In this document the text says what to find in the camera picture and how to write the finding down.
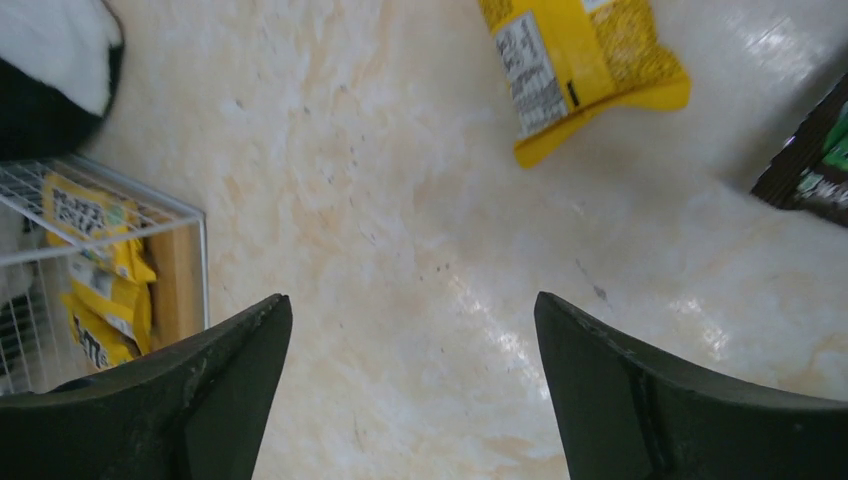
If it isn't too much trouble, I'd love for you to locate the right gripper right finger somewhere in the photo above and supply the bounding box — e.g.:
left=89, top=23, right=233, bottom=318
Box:
left=534, top=292, right=847, bottom=479

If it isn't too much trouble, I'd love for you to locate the black white checkered pillow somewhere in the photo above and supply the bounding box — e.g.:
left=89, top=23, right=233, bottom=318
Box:
left=1, top=0, right=125, bottom=162

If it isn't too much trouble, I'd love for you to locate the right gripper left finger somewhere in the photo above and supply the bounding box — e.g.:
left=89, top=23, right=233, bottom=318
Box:
left=1, top=294, right=293, bottom=479

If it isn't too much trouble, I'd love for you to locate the purple candy bag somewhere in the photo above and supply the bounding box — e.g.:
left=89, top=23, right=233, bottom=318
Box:
left=751, top=76, right=847, bottom=228

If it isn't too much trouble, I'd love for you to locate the yellow candy bag right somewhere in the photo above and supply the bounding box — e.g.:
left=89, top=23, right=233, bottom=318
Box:
left=42, top=172, right=157, bottom=284

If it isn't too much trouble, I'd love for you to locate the white wire shelf rack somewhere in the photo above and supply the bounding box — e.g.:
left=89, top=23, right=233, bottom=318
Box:
left=1, top=155, right=209, bottom=395

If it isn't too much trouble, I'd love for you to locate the yellow candy bag back up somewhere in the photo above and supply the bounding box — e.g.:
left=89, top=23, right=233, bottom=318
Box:
left=478, top=0, right=692, bottom=168

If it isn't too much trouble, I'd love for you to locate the yellow candy bag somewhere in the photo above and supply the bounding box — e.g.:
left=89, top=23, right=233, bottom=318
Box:
left=61, top=255, right=152, bottom=371
left=42, top=172, right=157, bottom=284

